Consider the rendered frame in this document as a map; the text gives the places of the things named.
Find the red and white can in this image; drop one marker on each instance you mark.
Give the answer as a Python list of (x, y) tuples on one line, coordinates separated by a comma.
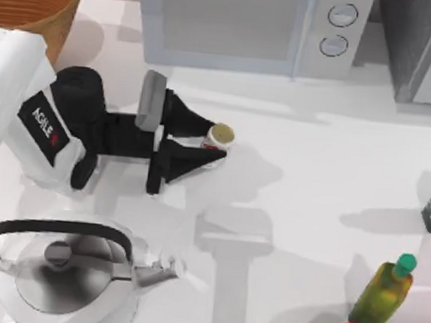
[(222, 135)]

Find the pale grey rounded box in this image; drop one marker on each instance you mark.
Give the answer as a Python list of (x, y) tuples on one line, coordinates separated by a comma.
[(151, 99)]

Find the pale microwave oven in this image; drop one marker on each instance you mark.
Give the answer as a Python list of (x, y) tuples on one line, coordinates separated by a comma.
[(227, 22)]

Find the microwave knob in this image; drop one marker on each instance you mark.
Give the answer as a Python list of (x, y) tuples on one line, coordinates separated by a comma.
[(334, 46), (343, 14)]

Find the green bottle with green cap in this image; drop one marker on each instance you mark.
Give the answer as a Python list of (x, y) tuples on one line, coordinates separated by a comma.
[(381, 297)]

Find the grey cabinet with dark inside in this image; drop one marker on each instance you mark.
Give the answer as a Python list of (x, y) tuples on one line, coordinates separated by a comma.
[(422, 47)]

